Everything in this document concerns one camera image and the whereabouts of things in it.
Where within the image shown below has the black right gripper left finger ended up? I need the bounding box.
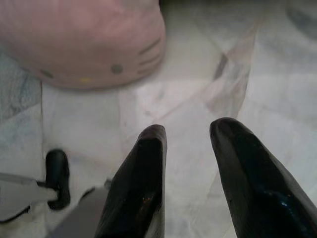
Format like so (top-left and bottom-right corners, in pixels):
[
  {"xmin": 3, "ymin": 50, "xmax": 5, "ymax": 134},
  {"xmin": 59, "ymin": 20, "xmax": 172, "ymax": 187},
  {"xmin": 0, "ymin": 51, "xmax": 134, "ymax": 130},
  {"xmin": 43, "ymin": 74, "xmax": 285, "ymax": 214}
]
[{"xmin": 95, "ymin": 125, "xmax": 169, "ymax": 238}]

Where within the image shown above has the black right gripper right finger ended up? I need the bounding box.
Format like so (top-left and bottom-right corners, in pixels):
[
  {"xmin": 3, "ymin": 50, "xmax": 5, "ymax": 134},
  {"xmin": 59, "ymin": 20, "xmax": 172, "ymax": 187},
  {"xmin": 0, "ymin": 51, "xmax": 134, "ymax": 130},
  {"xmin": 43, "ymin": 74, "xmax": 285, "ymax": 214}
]
[{"xmin": 210, "ymin": 118, "xmax": 317, "ymax": 238}]

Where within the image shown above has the pink cat face pillow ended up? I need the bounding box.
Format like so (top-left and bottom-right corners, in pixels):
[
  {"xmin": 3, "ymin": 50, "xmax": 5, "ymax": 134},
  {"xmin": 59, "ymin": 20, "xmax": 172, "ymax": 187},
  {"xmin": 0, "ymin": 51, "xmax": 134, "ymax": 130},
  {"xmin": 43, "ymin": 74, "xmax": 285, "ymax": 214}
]
[{"xmin": 0, "ymin": 0, "xmax": 166, "ymax": 90}]

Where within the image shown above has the robot silver right leg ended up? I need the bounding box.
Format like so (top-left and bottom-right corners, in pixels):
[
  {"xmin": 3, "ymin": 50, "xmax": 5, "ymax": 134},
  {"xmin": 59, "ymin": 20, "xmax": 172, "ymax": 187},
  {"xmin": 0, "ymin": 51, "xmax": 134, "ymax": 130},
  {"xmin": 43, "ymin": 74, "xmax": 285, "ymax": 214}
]
[{"xmin": 0, "ymin": 172, "xmax": 112, "ymax": 238}]

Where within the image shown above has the robot black right foot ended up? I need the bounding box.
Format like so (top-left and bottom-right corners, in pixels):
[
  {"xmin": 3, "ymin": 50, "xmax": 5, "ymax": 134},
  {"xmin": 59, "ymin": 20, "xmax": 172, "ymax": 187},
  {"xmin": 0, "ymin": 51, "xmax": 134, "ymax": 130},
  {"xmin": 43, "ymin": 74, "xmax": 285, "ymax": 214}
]
[{"xmin": 46, "ymin": 149, "xmax": 71, "ymax": 210}]

